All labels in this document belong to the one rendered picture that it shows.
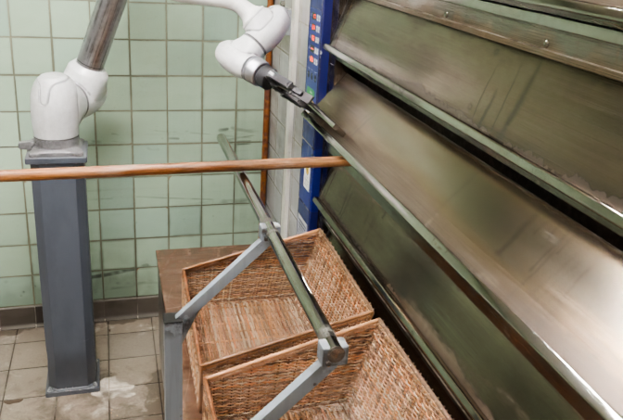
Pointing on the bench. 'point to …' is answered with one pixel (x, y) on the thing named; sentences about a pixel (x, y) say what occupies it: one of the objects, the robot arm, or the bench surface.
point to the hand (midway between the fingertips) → (306, 101)
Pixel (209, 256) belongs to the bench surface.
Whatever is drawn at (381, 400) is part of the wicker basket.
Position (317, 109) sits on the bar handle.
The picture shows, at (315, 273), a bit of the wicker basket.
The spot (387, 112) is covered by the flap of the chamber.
